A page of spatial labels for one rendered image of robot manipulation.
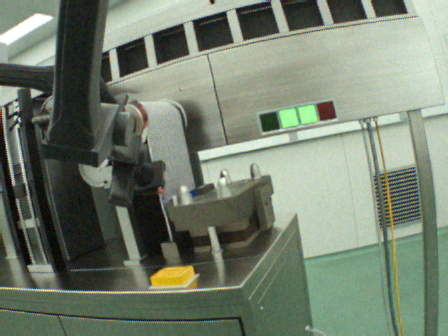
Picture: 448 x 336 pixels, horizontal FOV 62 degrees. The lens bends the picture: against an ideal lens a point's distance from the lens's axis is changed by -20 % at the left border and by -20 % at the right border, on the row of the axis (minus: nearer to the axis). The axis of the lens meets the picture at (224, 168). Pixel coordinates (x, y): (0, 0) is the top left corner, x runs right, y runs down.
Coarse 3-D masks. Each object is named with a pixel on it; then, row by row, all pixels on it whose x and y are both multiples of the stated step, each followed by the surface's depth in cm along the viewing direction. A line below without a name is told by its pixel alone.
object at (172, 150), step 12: (156, 144) 116; (168, 144) 123; (180, 144) 131; (156, 156) 115; (168, 156) 122; (180, 156) 129; (168, 168) 120; (180, 168) 128; (168, 180) 119; (180, 180) 126; (192, 180) 134; (168, 192) 118
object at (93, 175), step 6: (84, 168) 120; (90, 168) 119; (96, 168) 118; (102, 168) 118; (84, 174) 119; (90, 174) 119; (96, 174) 119; (102, 174) 118; (90, 180) 119; (96, 180) 119; (102, 180) 118
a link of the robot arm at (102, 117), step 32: (64, 0) 36; (96, 0) 37; (64, 32) 38; (96, 32) 39; (64, 64) 40; (96, 64) 43; (64, 96) 42; (96, 96) 46; (64, 128) 45; (96, 128) 47; (64, 160) 47; (96, 160) 47
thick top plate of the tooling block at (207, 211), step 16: (208, 192) 125; (240, 192) 110; (272, 192) 140; (176, 208) 108; (192, 208) 107; (208, 208) 106; (224, 208) 104; (240, 208) 106; (256, 208) 119; (176, 224) 108; (192, 224) 107; (208, 224) 106; (224, 224) 105
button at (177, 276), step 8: (160, 272) 89; (168, 272) 88; (176, 272) 87; (184, 272) 87; (192, 272) 90; (152, 280) 86; (160, 280) 86; (168, 280) 85; (176, 280) 85; (184, 280) 85
